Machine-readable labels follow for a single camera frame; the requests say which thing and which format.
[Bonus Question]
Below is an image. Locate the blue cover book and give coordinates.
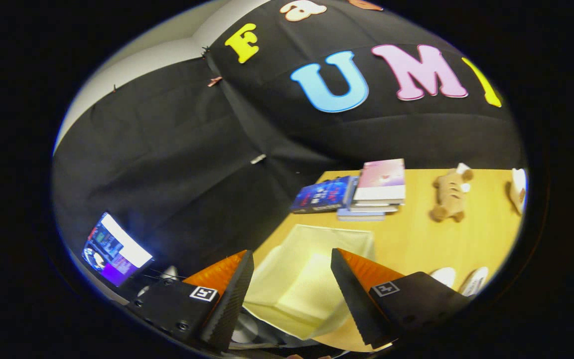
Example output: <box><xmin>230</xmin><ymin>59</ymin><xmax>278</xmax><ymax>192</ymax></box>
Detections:
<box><xmin>290</xmin><ymin>176</ymin><xmax>358</xmax><ymax>214</ymax></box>

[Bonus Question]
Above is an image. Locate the white plush toy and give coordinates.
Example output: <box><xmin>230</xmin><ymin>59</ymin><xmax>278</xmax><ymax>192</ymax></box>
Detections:
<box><xmin>508</xmin><ymin>168</ymin><xmax>528</xmax><ymax>216</ymax></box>

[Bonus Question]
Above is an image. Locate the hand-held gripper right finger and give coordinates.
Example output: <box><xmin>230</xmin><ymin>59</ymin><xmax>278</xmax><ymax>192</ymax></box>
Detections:
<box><xmin>330</xmin><ymin>248</ymin><xmax>471</xmax><ymax>351</ymax></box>

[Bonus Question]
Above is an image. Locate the cream fabric storage box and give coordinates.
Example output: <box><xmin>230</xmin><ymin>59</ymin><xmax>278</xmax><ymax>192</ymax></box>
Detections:
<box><xmin>242</xmin><ymin>224</ymin><xmax>375</xmax><ymax>341</ymax></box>

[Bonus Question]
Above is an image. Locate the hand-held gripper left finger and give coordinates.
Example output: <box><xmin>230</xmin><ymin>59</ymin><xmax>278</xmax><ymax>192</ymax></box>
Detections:
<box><xmin>127</xmin><ymin>250</ymin><xmax>255</xmax><ymax>353</ymax></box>

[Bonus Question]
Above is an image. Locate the brown plush toy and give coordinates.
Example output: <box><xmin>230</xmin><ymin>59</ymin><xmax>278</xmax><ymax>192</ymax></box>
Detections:
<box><xmin>429</xmin><ymin>163</ymin><xmax>475</xmax><ymax>223</ymax></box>

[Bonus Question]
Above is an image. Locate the pink cover book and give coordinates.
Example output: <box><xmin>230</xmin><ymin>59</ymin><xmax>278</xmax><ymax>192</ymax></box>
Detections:
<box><xmin>354</xmin><ymin>159</ymin><xmax>407</xmax><ymax>202</ymax></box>

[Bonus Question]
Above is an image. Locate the computer monitor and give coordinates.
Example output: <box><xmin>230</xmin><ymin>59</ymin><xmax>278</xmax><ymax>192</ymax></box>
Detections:
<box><xmin>81</xmin><ymin>212</ymin><xmax>154</xmax><ymax>288</ymax></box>

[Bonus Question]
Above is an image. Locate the white sneaker shoe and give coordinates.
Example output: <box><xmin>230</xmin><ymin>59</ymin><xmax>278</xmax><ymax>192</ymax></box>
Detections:
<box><xmin>458</xmin><ymin>266</ymin><xmax>490</xmax><ymax>298</ymax></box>
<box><xmin>429</xmin><ymin>267</ymin><xmax>457</xmax><ymax>289</ymax></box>

